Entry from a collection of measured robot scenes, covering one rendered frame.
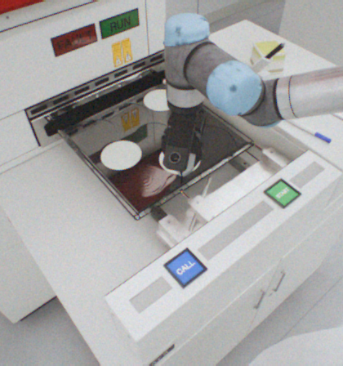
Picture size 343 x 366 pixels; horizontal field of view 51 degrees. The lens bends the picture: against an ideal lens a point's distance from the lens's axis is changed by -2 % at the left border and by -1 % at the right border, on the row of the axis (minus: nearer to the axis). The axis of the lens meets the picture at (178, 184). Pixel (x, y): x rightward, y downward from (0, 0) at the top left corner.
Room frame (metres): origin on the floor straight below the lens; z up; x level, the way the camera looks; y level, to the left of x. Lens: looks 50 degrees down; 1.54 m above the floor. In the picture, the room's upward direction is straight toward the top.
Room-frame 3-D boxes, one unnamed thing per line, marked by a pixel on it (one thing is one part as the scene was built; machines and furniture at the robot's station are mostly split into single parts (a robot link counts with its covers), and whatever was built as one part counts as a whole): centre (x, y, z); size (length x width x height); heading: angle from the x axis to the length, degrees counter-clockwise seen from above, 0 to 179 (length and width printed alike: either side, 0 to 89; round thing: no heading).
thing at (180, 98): (0.57, -0.01, 1.13); 0.08 x 0.08 x 0.05
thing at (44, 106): (0.86, 0.21, 0.96); 0.44 x 0.01 x 0.02; 129
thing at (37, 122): (0.85, 0.21, 0.89); 0.44 x 0.02 x 0.10; 129
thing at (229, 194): (0.51, -0.12, 0.87); 0.36 x 0.08 x 0.03; 129
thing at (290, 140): (0.87, -0.30, 0.89); 0.62 x 0.35 x 0.14; 39
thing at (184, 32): (0.57, -0.02, 1.21); 0.09 x 0.08 x 0.11; 34
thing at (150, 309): (0.38, -0.12, 0.89); 0.55 x 0.09 x 0.14; 129
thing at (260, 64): (0.77, -0.20, 1.03); 0.06 x 0.04 x 0.13; 39
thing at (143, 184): (0.70, 0.06, 0.90); 0.34 x 0.34 x 0.01; 39
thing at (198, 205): (0.46, -0.06, 0.89); 0.08 x 0.03 x 0.03; 39
